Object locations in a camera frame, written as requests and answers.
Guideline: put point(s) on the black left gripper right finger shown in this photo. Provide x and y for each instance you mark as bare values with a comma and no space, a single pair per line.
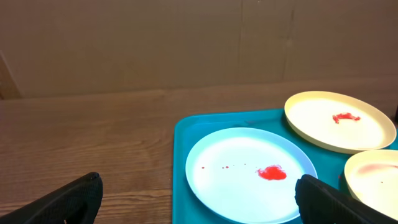
320,203

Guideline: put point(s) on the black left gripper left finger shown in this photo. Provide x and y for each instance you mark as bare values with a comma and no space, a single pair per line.
75,203

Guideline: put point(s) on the light blue plate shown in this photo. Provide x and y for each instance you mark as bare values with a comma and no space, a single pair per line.
247,175

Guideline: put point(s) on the yellow plate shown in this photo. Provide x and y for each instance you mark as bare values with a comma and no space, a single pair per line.
339,123
371,178

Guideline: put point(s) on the teal plastic tray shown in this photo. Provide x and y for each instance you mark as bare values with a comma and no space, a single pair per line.
186,208

